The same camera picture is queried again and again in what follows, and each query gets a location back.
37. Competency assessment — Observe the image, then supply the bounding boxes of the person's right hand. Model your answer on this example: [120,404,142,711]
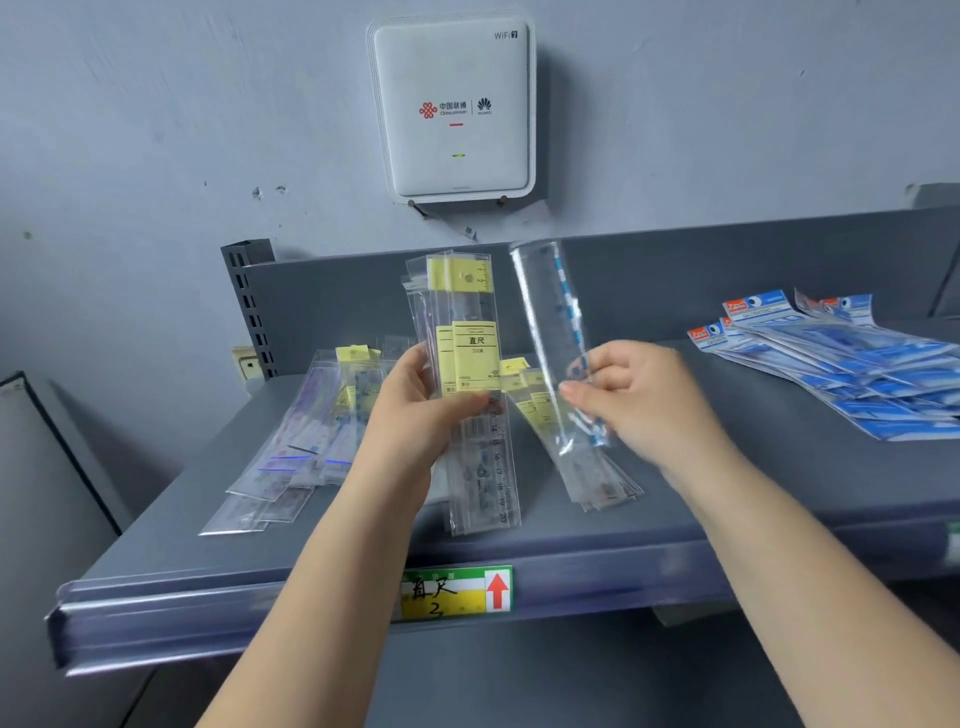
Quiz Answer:
[558,339,740,496]

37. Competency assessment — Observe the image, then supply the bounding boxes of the person's left hand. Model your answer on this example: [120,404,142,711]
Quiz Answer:
[352,341,502,519]

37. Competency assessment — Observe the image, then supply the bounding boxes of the yellow-label ruler packets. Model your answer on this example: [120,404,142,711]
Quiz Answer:
[498,358,646,514]

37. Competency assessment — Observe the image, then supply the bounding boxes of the pile of clear rulers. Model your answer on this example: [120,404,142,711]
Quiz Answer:
[198,335,410,538]

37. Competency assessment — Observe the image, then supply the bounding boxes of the bundle of assorted straight rulers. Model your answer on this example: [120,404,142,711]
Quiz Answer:
[402,249,524,538]

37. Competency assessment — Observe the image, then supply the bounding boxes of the clear straight ruler packet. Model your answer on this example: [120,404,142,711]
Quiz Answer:
[508,239,615,453]

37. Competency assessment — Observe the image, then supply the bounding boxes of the pile of blue set-square packets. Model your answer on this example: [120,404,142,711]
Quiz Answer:
[686,288,960,442]

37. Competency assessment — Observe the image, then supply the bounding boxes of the person's right forearm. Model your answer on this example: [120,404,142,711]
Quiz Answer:
[659,449,960,728]

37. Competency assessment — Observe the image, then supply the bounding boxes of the person's left forearm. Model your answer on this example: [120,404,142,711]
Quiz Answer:
[198,479,433,728]

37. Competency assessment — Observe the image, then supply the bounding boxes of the grey leaning board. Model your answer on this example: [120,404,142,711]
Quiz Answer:
[0,371,125,728]

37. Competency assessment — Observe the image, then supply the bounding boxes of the grey slotted shelf post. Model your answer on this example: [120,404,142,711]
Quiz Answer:
[903,182,960,320]
[221,239,280,380]

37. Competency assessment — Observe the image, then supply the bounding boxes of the thin router cable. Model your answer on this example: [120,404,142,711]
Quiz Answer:
[408,198,480,243]

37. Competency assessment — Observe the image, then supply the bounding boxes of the white wall router box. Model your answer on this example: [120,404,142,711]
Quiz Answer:
[367,13,538,205]

